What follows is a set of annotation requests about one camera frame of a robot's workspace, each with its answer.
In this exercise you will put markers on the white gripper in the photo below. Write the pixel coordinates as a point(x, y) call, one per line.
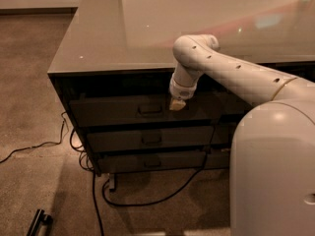
point(181, 91)

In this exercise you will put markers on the dark drawer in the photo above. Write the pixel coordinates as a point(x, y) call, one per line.
point(154, 108)
point(223, 133)
point(151, 161)
point(147, 139)
point(218, 158)

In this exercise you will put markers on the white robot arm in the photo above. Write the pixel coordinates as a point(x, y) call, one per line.
point(198, 55)

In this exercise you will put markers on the grey drawer cabinet counter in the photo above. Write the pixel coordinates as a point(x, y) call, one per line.
point(124, 47)

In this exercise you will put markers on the black metal floor object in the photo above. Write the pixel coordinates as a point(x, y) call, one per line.
point(40, 224)

